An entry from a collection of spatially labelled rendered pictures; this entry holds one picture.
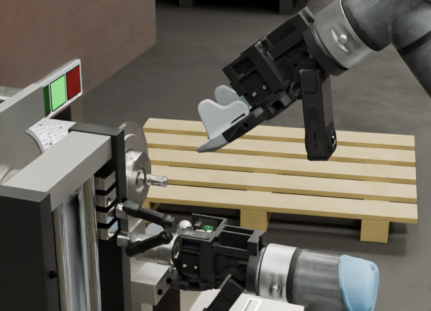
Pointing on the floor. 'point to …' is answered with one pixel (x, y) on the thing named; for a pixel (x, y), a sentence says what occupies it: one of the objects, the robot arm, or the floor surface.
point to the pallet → (324, 184)
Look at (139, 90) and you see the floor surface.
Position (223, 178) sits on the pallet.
